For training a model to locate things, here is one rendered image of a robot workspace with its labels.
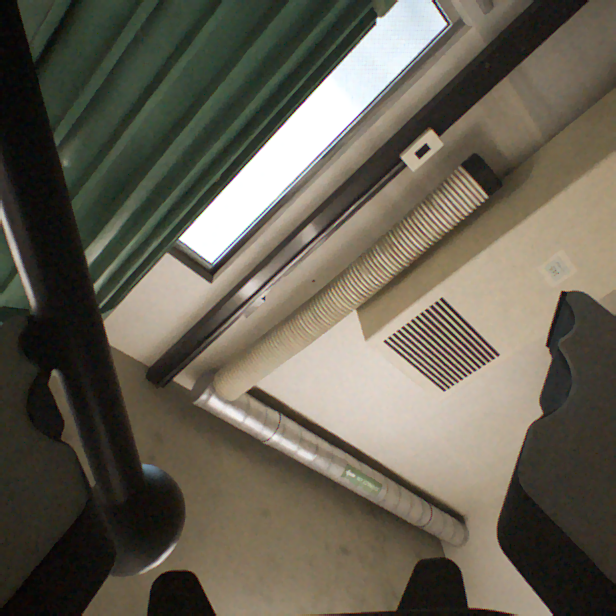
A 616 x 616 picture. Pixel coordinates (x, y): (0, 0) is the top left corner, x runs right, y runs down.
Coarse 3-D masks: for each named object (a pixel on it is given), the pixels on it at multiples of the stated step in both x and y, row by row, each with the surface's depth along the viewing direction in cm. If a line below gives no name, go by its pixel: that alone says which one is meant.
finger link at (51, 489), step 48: (0, 336) 10; (0, 384) 8; (48, 384) 11; (0, 432) 7; (48, 432) 9; (0, 480) 7; (48, 480) 7; (0, 528) 6; (48, 528) 6; (96, 528) 6; (0, 576) 5; (48, 576) 6; (96, 576) 7
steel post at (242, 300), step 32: (544, 0) 130; (576, 0) 130; (512, 32) 134; (544, 32) 134; (480, 64) 138; (512, 64) 139; (448, 96) 143; (480, 96) 144; (416, 128) 148; (448, 128) 149; (384, 160) 153; (416, 160) 151; (352, 192) 159; (320, 224) 165; (288, 256) 172; (256, 288) 179; (224, 320) 187; (192, 352) 194; (160, 384) 202
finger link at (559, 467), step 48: (576, 336) 9; (576, 384) 8; (528, 432) 7; (576, 432) 7; (528, 480) 6; (576, 480) 6; (528, 528) 6; (576, 528) 6; (528, 576) 7; (576, 576) 6
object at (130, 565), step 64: (0, 0) 7; (0, 64) 8; (0, 128) 8; (0, 192) 9; (64, 192) 9; (64, 256) 10; (64, 320) 10; (64, 384) 11; (128, 448) 13; (128, 512) 14; (128, 576) 15
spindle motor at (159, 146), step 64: (64, 0) 12; (128, 0) 13; (192, 0) 13; (256, 0) 14; (320, 0) 15; (384, 0) 16; (64, 64) 13; (128, 64) 14; (192, 64) 14; (256, 64) 16; (320, 64) 18; (64, 128) 14; (128, 128) 15; (192, 128) 16; (256, 128) 18; (128, 192) 17; (192, 192) 20; (0, 256) 17; (128, 256) 21; (0, 320) 19
